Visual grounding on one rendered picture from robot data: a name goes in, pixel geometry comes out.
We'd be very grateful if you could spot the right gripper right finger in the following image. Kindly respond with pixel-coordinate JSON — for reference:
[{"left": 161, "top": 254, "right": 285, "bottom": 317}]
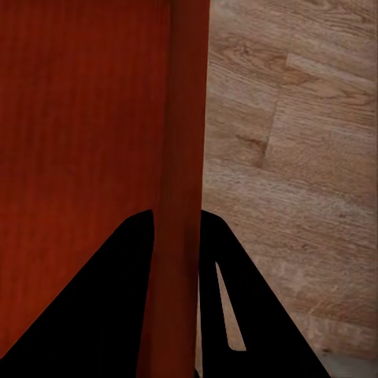
[{"left": 198, "top": 210, "right": 330, "bottom": 378}]

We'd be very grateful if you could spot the storage box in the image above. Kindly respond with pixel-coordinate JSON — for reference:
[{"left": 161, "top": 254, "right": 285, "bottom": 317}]
[{"left": 0, "top": 0, "right": 211, "bottom": 378}]

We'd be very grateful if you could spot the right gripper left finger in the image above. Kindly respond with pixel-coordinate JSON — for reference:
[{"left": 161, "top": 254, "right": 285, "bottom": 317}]
[{"left": 0, "top": 209, "right": 154, "bottom": 378}]

